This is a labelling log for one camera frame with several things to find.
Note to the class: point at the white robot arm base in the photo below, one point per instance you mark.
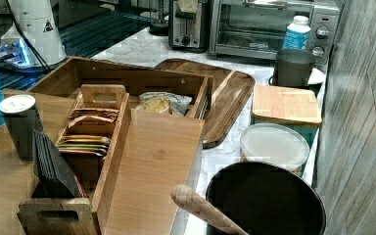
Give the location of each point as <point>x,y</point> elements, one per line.
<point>34,35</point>

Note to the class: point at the light wooden cutting board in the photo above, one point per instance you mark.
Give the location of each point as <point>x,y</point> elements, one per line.
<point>161,151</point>

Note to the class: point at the bagged bread roll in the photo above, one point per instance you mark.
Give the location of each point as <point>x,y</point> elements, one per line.
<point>164,103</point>

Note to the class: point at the large wooden box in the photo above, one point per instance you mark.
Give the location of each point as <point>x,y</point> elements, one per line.
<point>67,78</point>

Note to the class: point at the dark wooden serving tray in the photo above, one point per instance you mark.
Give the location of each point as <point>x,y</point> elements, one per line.
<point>230,91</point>

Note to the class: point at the clear jar white lid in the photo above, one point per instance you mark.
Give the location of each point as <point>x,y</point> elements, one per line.
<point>274,144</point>

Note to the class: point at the silver toaster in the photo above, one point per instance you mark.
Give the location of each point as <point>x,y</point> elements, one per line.
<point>189,25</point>

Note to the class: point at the wooden tea caddy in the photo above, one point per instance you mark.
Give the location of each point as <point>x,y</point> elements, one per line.
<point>97,175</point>

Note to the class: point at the stainless toaster oven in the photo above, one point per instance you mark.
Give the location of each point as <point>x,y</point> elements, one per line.
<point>256,28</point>

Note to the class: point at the teal canister with wooden lid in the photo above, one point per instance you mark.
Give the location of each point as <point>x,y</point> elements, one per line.
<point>292,107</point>

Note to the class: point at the black round pot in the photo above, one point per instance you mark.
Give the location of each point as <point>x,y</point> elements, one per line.
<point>265,199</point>

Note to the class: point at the brown tea packets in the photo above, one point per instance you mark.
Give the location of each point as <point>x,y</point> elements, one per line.
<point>92,115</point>

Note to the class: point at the grey metal mug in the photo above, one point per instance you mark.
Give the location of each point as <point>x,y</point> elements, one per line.
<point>292,68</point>

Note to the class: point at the colourful tea packets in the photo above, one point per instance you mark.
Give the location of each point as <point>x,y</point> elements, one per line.
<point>84,144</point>

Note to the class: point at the white blue plastic bottle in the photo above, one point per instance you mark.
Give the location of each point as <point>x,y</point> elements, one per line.
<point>297,33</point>

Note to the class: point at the black coaster stack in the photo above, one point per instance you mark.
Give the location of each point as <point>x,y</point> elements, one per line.
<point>55,177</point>

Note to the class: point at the black cup white lid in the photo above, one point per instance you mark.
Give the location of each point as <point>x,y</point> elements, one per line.
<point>22,118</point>

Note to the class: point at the wooden utensil handle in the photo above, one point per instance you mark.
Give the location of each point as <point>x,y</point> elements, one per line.
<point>190,201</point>

